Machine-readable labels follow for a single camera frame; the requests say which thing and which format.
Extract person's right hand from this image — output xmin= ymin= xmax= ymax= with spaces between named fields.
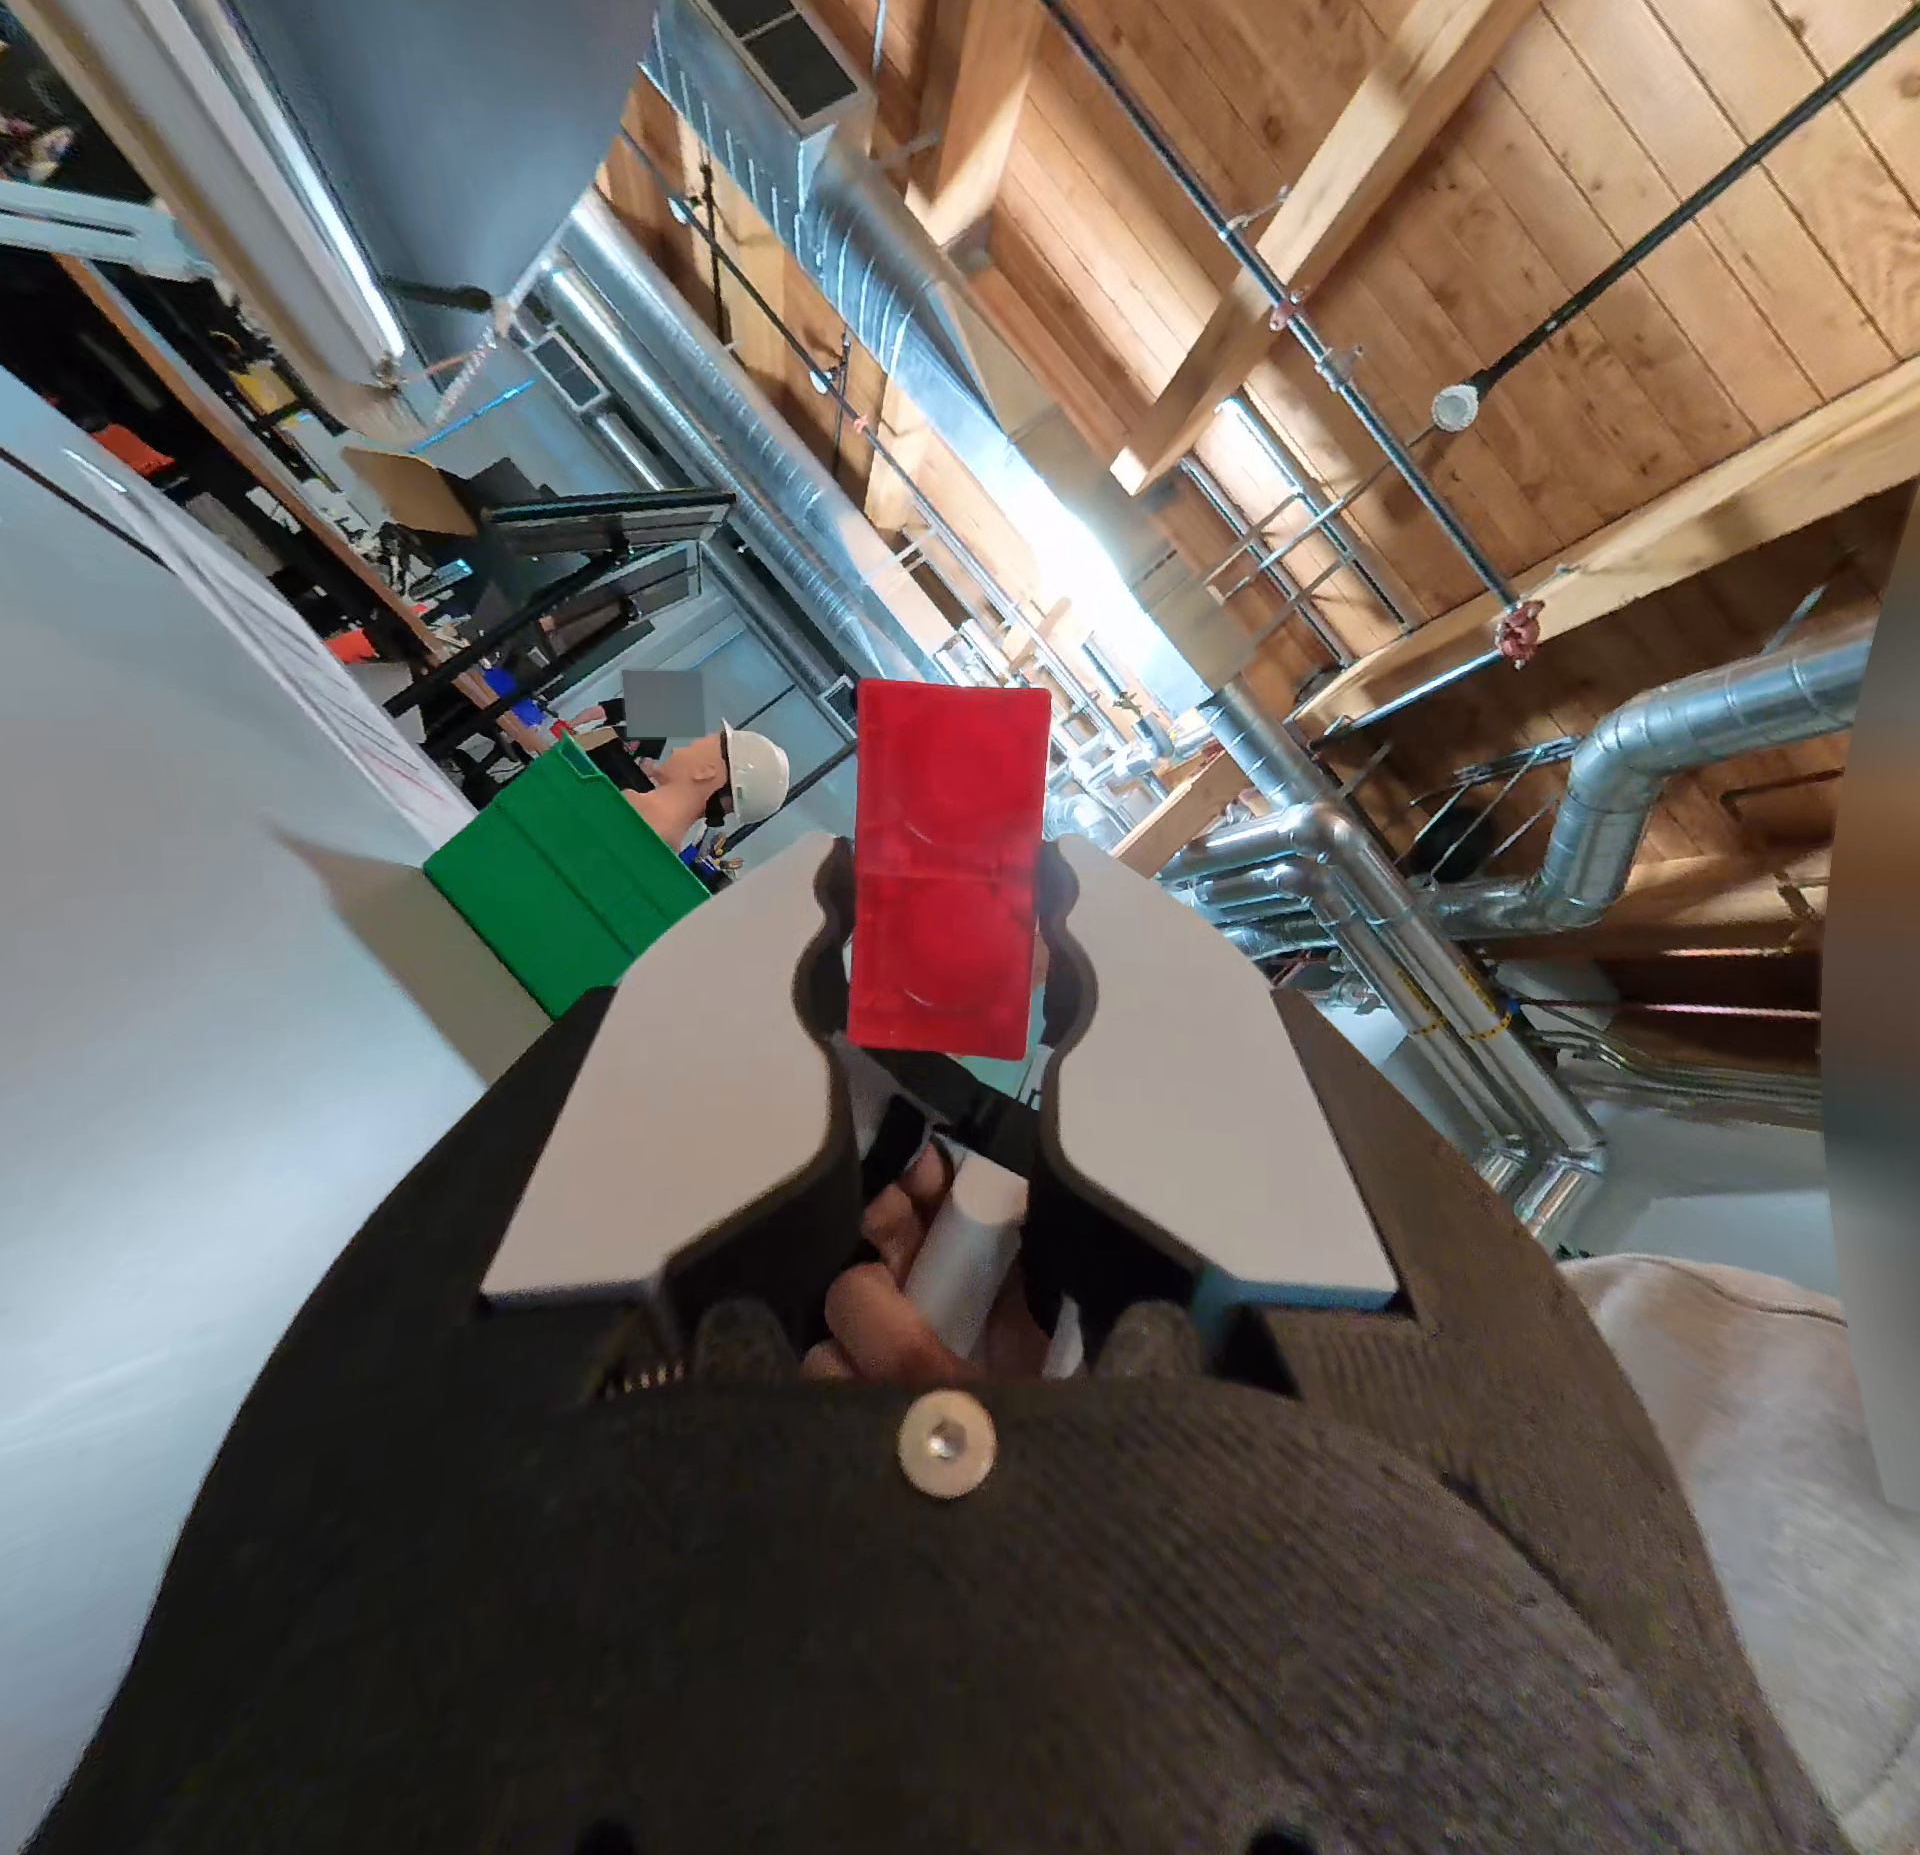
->
xmin=802 ymin=1140 xmax=982 ymax=1385

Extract metal air vent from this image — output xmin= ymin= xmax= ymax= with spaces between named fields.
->
xmin=666 ymin=0 xmax=877 ymax=146

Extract grey desk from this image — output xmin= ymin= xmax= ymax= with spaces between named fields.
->
xmin=0 ymin=367 xmax=603 ymax=1855

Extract silver spiral duct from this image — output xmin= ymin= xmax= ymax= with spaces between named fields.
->
xmin=514 ymin=25 xmax=1325 ymax=865

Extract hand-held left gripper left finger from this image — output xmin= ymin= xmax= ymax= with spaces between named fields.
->
xmin=480 ymin=831 xmax=864 ymax=1325

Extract green plastic bin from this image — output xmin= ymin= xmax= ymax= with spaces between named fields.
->
xmin=419 ymin=735 xmax=714 ymax=1016

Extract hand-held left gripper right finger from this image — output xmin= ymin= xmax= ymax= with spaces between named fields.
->
xmin=1025 ymin=831 xmax=1402 ymax=1325

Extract silver elbow duct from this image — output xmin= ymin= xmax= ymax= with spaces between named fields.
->
xmin=1433 ymin=631 xmax=1878 ymax=938

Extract background monitor on stand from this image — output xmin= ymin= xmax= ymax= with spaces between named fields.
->
xmin=480 ymin=489 xmax=735 ymax=645

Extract silver insulated pipes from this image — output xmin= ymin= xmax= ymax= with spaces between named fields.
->
xmin=1153 ymin=773 xmax=1618 ymax=1245

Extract printed paper sheets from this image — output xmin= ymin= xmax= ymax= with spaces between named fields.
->
xmin=57 ymin=452 xmax=480 ymax=843

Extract red toy brick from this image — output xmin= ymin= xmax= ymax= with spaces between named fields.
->
xmin=843 ymin=682 xmax=1056 ymax=1060

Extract mannequin with white helmet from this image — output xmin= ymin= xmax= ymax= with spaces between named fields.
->
xmin=645 ymin=723 xmax=798 ymax=898

